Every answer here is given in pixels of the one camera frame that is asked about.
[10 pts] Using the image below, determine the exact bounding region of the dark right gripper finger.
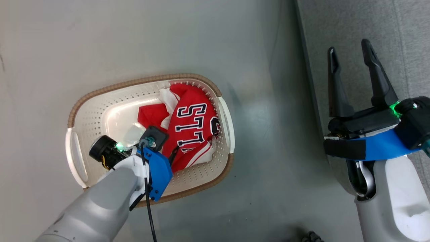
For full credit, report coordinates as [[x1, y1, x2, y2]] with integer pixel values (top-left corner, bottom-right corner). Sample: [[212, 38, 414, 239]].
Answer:
[[361, 38, 399, 109], [327, 47, 355, 118]]

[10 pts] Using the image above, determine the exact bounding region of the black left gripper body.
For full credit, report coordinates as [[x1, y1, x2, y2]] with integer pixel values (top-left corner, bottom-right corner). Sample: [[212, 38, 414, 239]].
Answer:
[[89, 135, 138, 170]]

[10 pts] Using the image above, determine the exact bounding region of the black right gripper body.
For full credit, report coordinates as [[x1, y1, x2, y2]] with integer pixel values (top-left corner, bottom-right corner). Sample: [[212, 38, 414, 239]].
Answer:
[[323, 96, 430, 151]]

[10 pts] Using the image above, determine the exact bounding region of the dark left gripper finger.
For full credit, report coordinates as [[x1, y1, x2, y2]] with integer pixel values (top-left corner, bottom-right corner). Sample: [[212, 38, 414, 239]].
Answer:
[[169, 146, 180, 166]]

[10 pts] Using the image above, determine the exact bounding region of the red white lettered jersey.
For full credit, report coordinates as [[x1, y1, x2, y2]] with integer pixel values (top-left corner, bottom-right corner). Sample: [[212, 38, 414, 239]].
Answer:
[[137, 83, 221, 174]]

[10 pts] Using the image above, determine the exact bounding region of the grey fabric sofa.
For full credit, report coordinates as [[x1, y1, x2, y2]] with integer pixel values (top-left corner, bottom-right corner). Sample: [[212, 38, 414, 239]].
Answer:
[[295, 0, 430, 201]]

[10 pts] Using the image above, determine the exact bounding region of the white laundry basket brown rim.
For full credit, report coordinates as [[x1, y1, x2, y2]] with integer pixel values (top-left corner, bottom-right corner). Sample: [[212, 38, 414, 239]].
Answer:
[[65, 73, 235, 208]]

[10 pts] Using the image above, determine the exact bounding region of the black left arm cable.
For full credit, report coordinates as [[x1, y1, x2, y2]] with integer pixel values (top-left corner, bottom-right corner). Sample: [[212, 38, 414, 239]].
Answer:
[[139, 140, 159, 242]]

